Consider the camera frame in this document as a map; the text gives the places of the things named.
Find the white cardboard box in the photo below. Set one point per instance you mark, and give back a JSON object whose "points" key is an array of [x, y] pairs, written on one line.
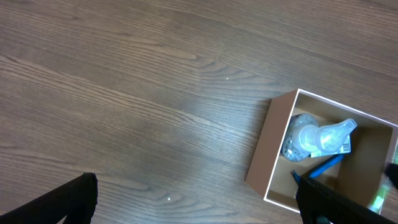
{"points": [[270, 173]]}

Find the green white soap box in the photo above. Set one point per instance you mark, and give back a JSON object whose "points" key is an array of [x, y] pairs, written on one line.
{"points": [[344, 149]]}

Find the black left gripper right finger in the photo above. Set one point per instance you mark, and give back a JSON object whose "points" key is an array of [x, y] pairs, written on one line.
{"points": [[319, 204]]}

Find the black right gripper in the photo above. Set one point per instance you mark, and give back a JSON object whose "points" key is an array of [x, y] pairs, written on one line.
{"points": [[391, 172]]}

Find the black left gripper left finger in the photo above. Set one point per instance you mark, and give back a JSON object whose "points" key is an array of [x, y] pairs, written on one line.
{"points": [[73, 202]]}

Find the clear pump bottle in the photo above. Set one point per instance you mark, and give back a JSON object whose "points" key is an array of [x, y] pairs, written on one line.
{"points": [[304, 135]]}

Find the blue disposable razor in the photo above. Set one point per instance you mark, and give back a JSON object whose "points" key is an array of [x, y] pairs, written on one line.
{"points": [[319, 169]]}

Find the green toothbrush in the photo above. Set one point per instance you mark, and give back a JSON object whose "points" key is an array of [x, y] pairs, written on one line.
{"points": [[385, 186]]}

